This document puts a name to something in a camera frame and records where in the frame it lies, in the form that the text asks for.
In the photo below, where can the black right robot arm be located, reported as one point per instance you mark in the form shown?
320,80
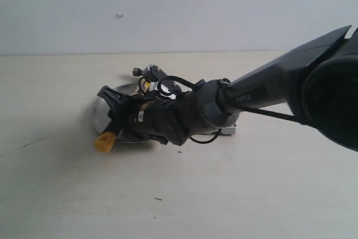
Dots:
314,84

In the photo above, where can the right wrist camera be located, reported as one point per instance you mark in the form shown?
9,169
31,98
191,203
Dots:
157,82

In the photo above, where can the black and yellow claw hammer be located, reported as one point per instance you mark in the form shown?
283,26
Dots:
106,140

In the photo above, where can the round stainless steel plate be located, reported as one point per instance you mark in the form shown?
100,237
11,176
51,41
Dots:
100,118

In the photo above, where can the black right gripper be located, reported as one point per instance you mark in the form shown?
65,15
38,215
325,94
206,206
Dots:
146,115

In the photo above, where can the red dome push button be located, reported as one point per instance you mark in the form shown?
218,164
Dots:
227,130

